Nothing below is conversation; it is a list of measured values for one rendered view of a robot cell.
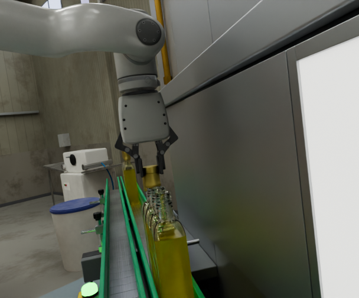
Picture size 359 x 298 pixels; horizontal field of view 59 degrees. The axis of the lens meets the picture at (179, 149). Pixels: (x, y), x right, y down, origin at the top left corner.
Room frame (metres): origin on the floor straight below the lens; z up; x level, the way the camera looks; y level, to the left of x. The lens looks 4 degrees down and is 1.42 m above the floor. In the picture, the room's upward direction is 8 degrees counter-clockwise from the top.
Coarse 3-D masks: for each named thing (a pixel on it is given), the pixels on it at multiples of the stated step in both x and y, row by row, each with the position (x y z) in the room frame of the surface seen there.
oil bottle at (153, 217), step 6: (150, 216) 0.61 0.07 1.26; (156, 216) 0.60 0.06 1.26; (174, 216) 0.60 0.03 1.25; (150, 222) 0.60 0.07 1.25; (150, 228) 0.59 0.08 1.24; (150, 234) 0.60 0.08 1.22; (150, 240) 0.62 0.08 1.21; (156, 276) 0.59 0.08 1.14; (156, 282) 0.61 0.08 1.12; (156, 288) 0.63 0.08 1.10
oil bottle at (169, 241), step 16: (160, 224) 0.54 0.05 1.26; (176, 224) 0.54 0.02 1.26; (160, 240) 0.53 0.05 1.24; (176, 240) 0.53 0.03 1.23; (160, 256) 0.53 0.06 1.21; (176, 256) 0.53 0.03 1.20; (160, 272) 0.53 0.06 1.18; (176, 272) 0.53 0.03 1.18; (160, 288) 0.55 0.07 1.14; (176, 288) 0.53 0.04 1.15; (192, 288) 0.54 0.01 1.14
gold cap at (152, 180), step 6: (144, 168) 0.66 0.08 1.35; (150, 168) 0.65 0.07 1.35; (156, 168) 0.66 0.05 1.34; (144, 174) 0.66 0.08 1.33; (150, 174) 0.65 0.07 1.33; (156, 174) 0.66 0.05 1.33; (144, 180) 0.67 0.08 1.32; (150, 180) 0.66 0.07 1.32; (156, 180) 0.66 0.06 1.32; (150, 186) 0.65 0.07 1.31
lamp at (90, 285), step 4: (84, 284) 0.86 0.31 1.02; (88, 284) 0.85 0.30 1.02; (92, 284) 0.85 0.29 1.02; (96, 284) 0.87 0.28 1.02; (84, 288) 0.84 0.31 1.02; (88, 288) 0.84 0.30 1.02; (92, 288) 0.84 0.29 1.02; (96, 288) 0.85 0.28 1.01; (84, 292) 0.84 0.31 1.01; (88, 292) 0.83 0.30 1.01; (92, 292) 0.84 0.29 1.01; (96, 292) 0.85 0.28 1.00; (84, 296) 0.84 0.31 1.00; (88, 296) 0.83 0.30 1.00; (92, 296) 0.84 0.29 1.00
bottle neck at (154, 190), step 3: (156, 186) 0.63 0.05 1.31; (159, 186) 0.62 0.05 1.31; (162, 186) 0.62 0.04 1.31; (153, 189) 0.60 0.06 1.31; (156, 189) 0.60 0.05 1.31; (159, 189) 0.60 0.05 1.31; (162, 189) 0.60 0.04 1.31; (153, 192) 0.60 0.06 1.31; (156, 192) 0.60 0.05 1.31; (153, 195) 0.61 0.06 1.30; (153, 198) 0.61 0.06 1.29; (153, 201) 0.61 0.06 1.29; (153, 204) 0.61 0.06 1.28; (156, 210) 0.60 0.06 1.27
